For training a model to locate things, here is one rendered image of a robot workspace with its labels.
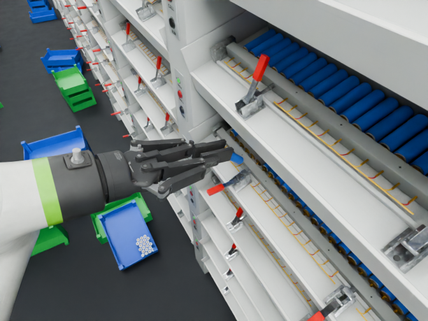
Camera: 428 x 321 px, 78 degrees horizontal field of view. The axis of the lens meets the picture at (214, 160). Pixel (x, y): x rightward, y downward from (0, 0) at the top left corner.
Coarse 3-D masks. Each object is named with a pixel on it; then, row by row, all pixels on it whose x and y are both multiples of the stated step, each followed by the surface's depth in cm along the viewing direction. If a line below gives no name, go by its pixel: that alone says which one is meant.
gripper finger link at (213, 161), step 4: (216, 156) 49; (208, 160) 47; (212, 160) 47; (216, 160) 48; (200, 164) 46; (204, 164) 46; (208, 164) 47; (212, 164) 48; (216, 164) 48; (204, 172) 45
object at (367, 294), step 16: (256, 176) 54; (272, 192) 51; (288, 208) 49; (304, 224) 47; (320, 240) 45; (336, 256) 43; (336, 272) 43; (352, 272) 41; (368, 288) 40; (368, 304) 39; (384, 304) 38; (384, 320) 37; (400, 320) 37
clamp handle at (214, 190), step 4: (232, 180) 55; (236, 180) 55; (220, 184) 53; (224, 184) 54; (228, 184) 54; (232, 184) 54; (212, 188) 53; (216, 188) 53; (220, 188) 53; (224, 188) 53; (208, 192) 52; (212, 192) 52; (216, 192) 53
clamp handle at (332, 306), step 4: (336, 300) 39; (328, 304) 39; (332, 304) 39; (336, 304) 39; (340, 304) 40; (324, 308) 39; (328, 308) 39; (332, 308) 39; (320, 312) 39; (324, 312) 39; (328, 312) 39; (312, 316) 38; (316, 316) 38; (320, 316) 38; (324, 316) 38; (308, 320) 38; (312, 320) 38; (316, 320) 38; (320, 320) 38
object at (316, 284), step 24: (216, 120) 63; (216, 168) 60; (240, 168) 59; (240, 192) 55; (288, 192) 53; (264, 216) 52; (312, 216) 49; (288, 240) 48; (288, 264) 46; (312, 264) 45; (312, 288) 43; (336, 288) 42; (408, 312) 39
